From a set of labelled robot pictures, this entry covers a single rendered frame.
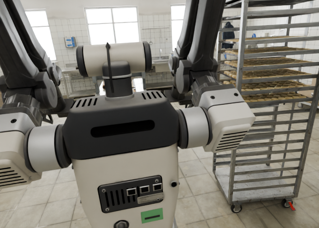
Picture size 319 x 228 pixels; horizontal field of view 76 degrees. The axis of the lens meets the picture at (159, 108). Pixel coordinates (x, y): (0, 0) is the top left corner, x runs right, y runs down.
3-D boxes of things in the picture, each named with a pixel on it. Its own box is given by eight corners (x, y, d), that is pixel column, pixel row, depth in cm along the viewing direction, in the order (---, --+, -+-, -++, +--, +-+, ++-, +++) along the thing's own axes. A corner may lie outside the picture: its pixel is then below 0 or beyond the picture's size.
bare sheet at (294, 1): (245, 0, 132) (245, -2, 132) (223, 8, 170) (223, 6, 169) (334, -5, 135) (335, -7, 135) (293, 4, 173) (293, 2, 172)
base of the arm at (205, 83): (192, 123, 55) (202, 91, 46) (184, 101, 60) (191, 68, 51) (223, 119, 56) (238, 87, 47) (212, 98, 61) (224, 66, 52)
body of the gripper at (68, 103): (46, 103, 76) (38, 89, 70) (74, 101, 77) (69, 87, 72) (42, 117, 72) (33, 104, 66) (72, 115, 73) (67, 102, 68)
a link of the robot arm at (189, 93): (195, 82, 53) (214, 81, 54) (184, 59, 59) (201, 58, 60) (189, 106, 60) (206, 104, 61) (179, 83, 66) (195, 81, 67)
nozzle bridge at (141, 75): (98, 89, 315) (94, 67, 303) (145, 85, 324) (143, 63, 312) (95, 95, 284) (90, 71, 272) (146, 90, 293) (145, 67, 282)
